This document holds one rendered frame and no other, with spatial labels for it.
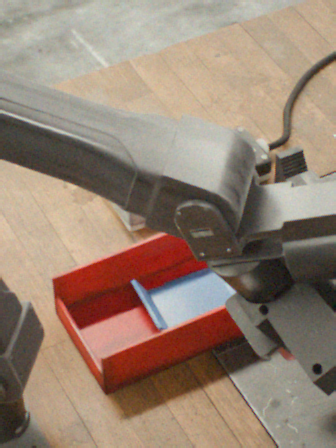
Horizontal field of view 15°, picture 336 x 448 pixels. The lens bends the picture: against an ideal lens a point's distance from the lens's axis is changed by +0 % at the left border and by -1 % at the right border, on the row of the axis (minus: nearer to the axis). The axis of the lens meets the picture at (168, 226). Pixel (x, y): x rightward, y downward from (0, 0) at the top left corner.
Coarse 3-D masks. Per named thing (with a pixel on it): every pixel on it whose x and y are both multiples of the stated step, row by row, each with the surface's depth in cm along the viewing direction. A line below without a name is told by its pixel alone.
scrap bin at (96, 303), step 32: (128, 256) 130; (160, 256) 133; (192, 256) 136; (64, 288) 129; (96, 288) 131; (128, 288) 133; (64, 320) 129; (96, 320) 130; (128, 320) 130; (192, 320) 123; (224, 320) 126; (96, 352) 127; (128, 352) 121; (160, 352) 124; (192, 352) 127; (128, 384) 125
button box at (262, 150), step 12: (324, 60) 158; (312, 72) 157; (300, 84) 155; (288, 108) 152; (288, 120) 151; (240, 132) 146; (288, 132) 149; (252, 144) 145; (264, 144) 145; (276, 144) 147; (264, 156) 143; (264, 168) 143
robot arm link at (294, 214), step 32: (256, 192) 94; (288, 192) 92; (320, 192) 91; (192, 224) 89; (224, 224) 89; (256, 224) 91; (288, 224) 90; (320, 224) 90; (224, 256) 91; (288, 256) 92; (320, 256) 91
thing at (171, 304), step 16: (208, 272) 134; (160, 288) 133; (176, 288) 133; (192, 288) 133; (208, 288) 133; (224, 288) 133; (144, 304) 128; (160, 304) 131; (176, 304) 131; (192, 304) 131; (208, 304) 131; (224, 304) 131; (160, 320) 128; (176, 320) 130
